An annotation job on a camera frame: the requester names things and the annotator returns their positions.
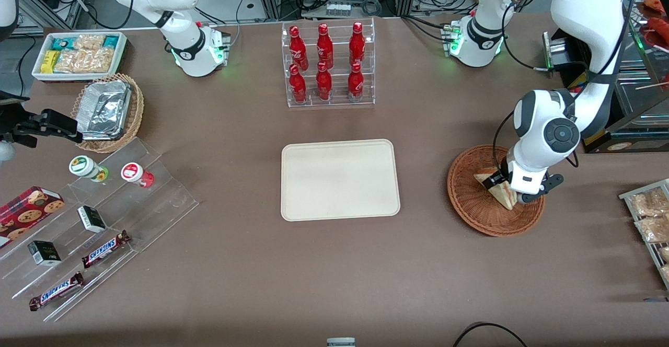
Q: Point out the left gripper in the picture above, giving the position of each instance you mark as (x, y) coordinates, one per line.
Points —
(496, 181)

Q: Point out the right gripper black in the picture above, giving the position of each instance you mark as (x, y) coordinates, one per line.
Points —
(14, 125)

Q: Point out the triangular sandwich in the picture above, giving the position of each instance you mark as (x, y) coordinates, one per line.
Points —
(506, 196)

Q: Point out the brown round wicker basket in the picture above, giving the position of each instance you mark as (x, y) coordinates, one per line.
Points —
(470, 206)

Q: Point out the light wicker basket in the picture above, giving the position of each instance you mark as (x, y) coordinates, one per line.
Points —
(137, 112)

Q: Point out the cream rectangular plastic tray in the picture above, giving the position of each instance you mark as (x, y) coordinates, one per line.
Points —
(339, 180)

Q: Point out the green lid snack cup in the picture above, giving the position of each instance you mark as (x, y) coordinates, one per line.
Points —
(81, 165)

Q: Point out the white rectangular snack bin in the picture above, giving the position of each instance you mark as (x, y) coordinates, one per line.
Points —
(78, 79)

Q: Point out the yellow snack pack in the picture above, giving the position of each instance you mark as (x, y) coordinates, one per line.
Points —
(49, 61)

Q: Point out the clear cracker bag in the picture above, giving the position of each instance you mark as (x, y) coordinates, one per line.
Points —
(89, 42)
(70, 61)
(99, 59)

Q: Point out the teal snack pack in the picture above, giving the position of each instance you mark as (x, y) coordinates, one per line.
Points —
(111, 40)
(60, 43)

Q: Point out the red lid snack cup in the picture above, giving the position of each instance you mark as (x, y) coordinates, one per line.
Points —
(130, 171)

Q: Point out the red tartan cookie box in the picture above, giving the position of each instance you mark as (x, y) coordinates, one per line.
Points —
(26, 214)

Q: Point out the small black carton box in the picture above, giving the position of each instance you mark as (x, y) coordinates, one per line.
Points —
(91, 219)
(44, 254)

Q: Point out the black appliance with yellow panel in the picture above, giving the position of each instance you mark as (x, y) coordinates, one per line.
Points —
(627, 127)

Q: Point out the clear bag of pastries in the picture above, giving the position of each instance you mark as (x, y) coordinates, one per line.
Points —
(666, 274)
(653, 229)
(665, 254)
(648, 203)

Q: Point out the clear acrylic stepped display stand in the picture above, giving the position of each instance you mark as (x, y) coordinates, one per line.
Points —
(167, 200)

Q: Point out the Snickers chocolate bar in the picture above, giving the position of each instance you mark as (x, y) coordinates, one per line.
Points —
(104, 250)
(55, 291)

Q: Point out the silver metal box device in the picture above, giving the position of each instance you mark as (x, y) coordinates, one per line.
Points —
(556, 49)

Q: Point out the red cola bottle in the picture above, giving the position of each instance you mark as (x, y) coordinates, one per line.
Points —
(355, 83)
(324, 83)
(324, 49)
(357, 46)
(298, 49)
(298, 85)

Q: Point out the clear acrylic bottle rack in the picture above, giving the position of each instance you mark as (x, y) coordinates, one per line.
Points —
(311, 101)

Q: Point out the small grey object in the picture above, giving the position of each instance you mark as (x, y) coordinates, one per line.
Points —
(341, 343)

